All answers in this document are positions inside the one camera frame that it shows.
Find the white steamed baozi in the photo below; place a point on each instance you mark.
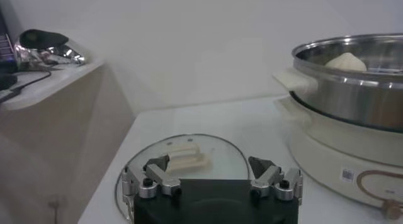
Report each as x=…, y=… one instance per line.
x=346, y=62

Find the steel steamer pot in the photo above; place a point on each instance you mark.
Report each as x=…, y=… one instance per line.
x=330, y=149

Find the shiny chrome black device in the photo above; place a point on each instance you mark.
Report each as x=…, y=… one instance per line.
x=44, y=44

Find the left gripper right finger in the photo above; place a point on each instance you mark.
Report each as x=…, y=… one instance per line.
x=267, y=178

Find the black laptop with lit screen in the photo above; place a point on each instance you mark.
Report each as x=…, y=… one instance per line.
x=4, y=49

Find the white side table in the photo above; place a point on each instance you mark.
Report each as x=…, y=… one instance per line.
x=63, y=118

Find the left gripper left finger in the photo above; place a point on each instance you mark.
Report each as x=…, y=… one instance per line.
x=163, y=181

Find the perforated steel steamer basket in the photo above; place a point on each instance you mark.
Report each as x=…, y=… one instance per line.
x=346, y=99

